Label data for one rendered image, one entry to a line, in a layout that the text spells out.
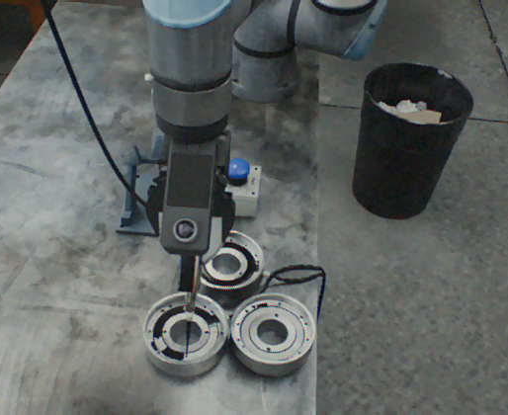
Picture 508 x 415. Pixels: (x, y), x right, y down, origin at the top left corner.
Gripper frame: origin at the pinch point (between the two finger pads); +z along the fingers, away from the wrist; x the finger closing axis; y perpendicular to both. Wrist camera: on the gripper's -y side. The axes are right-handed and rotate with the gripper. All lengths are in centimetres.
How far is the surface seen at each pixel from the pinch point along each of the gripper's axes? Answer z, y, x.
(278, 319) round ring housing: 10.1, -0.2, -10.9
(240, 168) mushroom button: 5.7, 23.2, -3.9
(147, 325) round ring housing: 10.0, -2.9, 5.3
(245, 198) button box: 9.1, 20.5, -5.0
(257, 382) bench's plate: 13.0, -7.7, -9.0
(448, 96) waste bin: 58, 127, -64
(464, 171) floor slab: 94, 133, -81
